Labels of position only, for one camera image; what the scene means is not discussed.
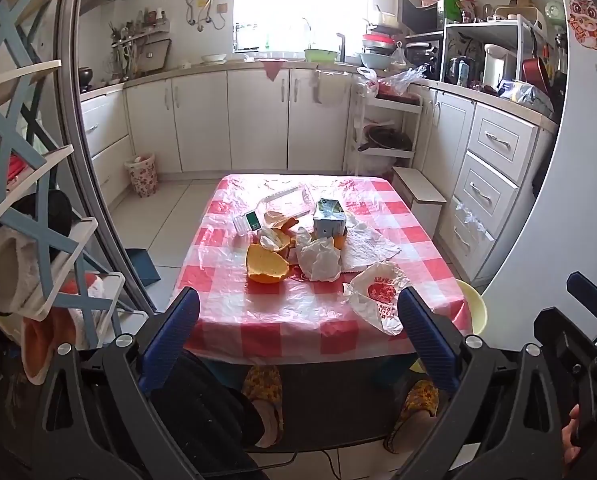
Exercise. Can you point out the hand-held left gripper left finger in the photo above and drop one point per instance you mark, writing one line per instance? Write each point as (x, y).
(171, 335)

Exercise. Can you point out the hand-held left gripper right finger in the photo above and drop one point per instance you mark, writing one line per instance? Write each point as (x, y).
(426, 335)

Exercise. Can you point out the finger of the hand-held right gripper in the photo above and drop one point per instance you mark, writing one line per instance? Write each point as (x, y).
(591, 295)
(566, 340)

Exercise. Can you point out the medium orange peel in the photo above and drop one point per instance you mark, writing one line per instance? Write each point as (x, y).
(276, 240)

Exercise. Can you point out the clear plastic bottle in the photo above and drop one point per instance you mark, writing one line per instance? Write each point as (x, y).
(283, 202)

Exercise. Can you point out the person's right hand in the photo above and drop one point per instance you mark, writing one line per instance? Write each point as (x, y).
(571, 435)

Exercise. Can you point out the white red-print plastic bag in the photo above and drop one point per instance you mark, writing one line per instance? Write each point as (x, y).
(378, 295)

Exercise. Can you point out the blue dustpan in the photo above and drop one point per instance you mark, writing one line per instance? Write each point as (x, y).
(143, 265)

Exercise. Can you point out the floral yellow slipper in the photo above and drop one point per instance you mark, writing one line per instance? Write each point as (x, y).
(266, 395)
(416, 410)

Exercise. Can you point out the red checked tablecloth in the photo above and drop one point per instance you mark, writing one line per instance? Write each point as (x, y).
(258, 320)

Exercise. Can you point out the red white shoe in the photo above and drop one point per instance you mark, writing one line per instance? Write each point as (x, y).
(86, 305)

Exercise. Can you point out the white paper napkin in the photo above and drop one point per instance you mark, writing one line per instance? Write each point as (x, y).
(366, 247)

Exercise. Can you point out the large orange peel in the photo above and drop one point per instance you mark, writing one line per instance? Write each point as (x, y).
(268, 267)

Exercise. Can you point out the orange cloth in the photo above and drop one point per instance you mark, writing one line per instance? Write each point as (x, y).
(41, 350)

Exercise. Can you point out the crumpled white tissue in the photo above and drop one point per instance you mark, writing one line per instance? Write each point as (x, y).
(318, 257)

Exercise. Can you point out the white step stool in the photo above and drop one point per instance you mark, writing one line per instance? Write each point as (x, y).
(421, 195)

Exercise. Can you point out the green white drink carton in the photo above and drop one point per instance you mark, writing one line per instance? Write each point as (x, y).
(328, 220)

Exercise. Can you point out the small orange peel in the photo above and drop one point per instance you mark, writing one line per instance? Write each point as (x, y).
(289, 224)

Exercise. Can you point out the floral waste bin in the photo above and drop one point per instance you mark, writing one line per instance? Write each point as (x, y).
(142, 175)

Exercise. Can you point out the white drawer cabinet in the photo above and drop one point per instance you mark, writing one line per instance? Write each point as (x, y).
(493, 160)

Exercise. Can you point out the black cloth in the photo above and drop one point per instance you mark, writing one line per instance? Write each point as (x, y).
(46, 212)

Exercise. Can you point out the white fluffy slipper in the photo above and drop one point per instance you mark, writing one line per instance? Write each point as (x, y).
(8, 270)

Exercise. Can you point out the black wok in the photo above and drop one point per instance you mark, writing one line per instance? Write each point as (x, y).
(388, 139)

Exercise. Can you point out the silver foil bag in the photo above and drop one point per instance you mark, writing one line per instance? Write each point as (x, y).
(528, 97)

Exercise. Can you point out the white trolley rack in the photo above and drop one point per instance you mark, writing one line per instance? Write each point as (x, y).
(393, 110)

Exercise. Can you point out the red pan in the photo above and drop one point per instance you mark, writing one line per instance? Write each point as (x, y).
(534, 72)

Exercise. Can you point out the white kitchen base cabinets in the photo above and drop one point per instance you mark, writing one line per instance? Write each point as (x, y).
(258, 120)

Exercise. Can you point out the white water boiler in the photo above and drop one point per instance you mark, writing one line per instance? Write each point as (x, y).
(498, 65)

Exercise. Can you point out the clear plastic bag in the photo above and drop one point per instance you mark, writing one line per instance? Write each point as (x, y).
(403, 80)

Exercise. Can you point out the steel electric kettle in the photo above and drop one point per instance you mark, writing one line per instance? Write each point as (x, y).
(461, 72)

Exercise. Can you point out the red white plastic bag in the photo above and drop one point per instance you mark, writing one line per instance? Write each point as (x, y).
(367, 80)

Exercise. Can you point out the white hanging cloth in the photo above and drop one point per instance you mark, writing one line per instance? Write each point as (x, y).
(318, 87)

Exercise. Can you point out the red tiger sticker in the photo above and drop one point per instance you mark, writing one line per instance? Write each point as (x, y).
(584, 22)

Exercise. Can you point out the white bowl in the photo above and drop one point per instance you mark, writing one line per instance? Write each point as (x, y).
(213, 58)

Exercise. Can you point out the black toaster oven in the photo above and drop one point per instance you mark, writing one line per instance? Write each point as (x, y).
(426, 55)

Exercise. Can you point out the white counter shelf rack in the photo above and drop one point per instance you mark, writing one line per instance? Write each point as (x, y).
(493, 27)

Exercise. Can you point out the pink hanging cloth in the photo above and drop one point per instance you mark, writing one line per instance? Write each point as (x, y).
(272, 67)

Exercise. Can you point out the stack of bowls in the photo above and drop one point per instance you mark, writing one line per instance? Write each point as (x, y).
(376, 52)

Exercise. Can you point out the blue white shelf rack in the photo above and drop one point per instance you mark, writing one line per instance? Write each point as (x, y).
(13, 85)

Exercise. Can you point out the green basin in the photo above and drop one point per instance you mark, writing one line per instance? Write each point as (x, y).
(321, 55)

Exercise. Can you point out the black kitchen faucet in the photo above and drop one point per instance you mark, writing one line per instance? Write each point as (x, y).
(342, 45)

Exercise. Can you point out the black microwave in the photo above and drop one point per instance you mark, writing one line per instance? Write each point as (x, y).
(421, 12)

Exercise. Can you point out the curved steel faucet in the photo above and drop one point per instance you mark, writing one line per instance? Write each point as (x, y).
(307, 32)

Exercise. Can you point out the kitchen window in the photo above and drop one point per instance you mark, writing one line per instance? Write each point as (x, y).
(298, 5)

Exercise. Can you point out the grey door frame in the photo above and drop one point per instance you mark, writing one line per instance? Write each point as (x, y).
(76, 110)

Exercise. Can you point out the wall utensil rack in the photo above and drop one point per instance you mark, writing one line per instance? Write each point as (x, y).
(138, 45)

